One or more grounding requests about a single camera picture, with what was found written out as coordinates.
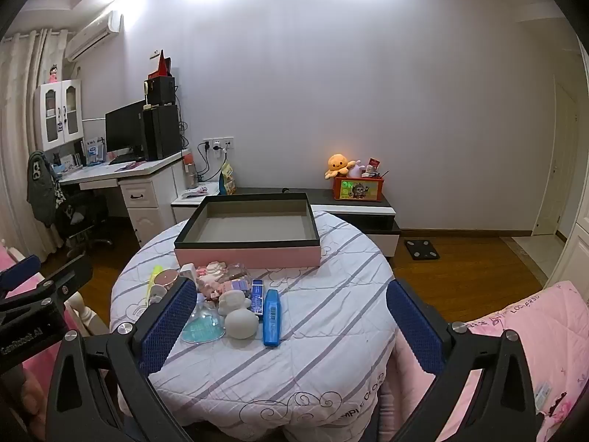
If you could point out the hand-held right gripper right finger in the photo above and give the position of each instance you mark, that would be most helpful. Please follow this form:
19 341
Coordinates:
414 327

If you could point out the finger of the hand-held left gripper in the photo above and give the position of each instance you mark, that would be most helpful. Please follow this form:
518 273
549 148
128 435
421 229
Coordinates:
20 269
69 274

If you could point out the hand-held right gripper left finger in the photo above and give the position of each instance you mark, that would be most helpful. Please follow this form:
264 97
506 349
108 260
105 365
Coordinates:
170 327

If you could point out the teal clear plastic item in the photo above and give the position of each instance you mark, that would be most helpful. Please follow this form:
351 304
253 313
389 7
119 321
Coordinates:
200 329

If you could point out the rose gold metal cylinder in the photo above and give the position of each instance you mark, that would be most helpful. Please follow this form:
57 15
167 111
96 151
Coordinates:
166 278

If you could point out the yellow highlighter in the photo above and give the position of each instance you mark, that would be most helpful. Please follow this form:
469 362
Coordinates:
154 281

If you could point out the pink pig figurine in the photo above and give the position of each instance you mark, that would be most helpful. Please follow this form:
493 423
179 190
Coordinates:
208 285

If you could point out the white plug adapter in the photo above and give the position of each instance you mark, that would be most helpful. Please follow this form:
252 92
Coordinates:
187 271

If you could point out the white ball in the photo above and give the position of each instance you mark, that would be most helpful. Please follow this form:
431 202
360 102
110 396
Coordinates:
240 324

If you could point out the pink white block toy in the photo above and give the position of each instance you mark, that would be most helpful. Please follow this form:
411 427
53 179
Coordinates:
217 269

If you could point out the pink purple block doughnut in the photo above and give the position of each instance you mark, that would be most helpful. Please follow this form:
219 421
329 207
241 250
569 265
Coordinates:
237 287

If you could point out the blue rectangular box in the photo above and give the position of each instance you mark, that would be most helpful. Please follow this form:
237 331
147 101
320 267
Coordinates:
257 299

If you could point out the blue highlighter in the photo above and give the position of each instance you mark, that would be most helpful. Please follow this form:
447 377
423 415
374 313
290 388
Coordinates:
271 317

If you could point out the pink box with black rim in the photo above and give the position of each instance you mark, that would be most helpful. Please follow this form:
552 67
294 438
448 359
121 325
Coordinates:
248 255

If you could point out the pink bed sheet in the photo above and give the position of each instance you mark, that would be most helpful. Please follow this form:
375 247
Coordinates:
39 363

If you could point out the black office chair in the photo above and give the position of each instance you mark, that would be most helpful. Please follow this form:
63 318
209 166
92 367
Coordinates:
85 221

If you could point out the black bathroom scale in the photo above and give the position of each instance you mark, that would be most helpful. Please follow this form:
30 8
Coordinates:
422 249

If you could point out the grey jacket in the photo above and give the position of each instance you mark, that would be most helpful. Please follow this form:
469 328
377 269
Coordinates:
41 188

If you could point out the pink printed blanket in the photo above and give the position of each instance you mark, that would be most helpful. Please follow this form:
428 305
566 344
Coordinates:
506 313

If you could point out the white desk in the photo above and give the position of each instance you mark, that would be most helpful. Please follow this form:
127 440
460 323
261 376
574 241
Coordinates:
147 198

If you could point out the blue white box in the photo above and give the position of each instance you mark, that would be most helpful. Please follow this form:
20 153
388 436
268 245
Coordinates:
94 151

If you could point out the pink papers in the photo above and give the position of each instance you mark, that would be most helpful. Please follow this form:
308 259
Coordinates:
194 192

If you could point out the orange storage box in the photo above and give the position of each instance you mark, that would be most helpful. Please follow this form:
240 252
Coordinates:
358 188

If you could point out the black computer monitor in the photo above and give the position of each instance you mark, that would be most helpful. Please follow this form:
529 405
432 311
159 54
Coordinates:
124 126

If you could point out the red lidded thermos bottle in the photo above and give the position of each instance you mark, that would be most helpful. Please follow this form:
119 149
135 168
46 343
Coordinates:
190 170

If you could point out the colourful snack bag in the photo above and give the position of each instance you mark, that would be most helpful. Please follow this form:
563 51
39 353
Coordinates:
228 179

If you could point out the white glass door cabinet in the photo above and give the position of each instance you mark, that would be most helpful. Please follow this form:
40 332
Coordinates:
57 115

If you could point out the purple plush toy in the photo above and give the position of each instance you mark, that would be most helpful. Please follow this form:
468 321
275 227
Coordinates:
356 169

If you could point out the red card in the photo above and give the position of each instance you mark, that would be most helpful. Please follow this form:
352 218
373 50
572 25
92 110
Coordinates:
373 164

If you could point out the beige curtain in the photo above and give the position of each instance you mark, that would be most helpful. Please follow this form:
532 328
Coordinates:
18 101

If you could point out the black computer tower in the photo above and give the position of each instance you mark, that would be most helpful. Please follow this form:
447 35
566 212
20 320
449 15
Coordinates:
162 131

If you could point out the orange octopus plush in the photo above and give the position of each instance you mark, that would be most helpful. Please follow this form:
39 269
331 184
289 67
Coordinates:
339 165

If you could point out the small doll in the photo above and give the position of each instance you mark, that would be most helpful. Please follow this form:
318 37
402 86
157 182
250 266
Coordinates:
54 75

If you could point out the black speaker box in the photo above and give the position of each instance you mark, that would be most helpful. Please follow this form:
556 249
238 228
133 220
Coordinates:
162 90

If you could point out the white door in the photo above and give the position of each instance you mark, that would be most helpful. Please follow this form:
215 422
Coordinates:
559 161

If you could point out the white air conditioner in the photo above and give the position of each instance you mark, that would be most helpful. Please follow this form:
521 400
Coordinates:
92 37

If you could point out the white bed frame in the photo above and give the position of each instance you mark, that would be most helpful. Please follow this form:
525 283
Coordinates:
87 315

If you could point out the white wall outlet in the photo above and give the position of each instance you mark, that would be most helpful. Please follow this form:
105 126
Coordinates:
218 143

